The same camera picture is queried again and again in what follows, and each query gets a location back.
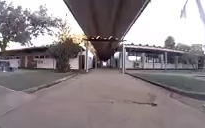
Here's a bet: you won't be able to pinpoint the grass lawn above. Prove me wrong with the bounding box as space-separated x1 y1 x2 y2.
0 69 78 92
127 70 205 94

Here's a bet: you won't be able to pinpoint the dark walkway canopy with posts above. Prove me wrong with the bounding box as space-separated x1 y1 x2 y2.
63 0 152 75

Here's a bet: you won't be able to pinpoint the distant trees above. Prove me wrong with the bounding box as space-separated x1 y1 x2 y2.
163 35 204 54

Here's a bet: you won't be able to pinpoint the grey concrete side path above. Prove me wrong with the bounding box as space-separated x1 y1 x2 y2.
0 81 38 128

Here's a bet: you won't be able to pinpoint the concrete kerb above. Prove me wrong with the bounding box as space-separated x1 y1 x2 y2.
125 71 205 101
23 72 80 94

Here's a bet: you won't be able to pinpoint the large leafy tree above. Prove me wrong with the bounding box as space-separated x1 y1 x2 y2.
0 0 63 53

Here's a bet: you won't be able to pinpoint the low building with pillars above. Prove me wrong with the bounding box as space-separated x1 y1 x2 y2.
109 43 205 71

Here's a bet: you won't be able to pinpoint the low white and brick building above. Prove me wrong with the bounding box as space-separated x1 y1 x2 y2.
0 44 95 72

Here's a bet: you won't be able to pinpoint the dark green bushy tree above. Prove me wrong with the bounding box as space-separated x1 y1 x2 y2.
47 19 83 74

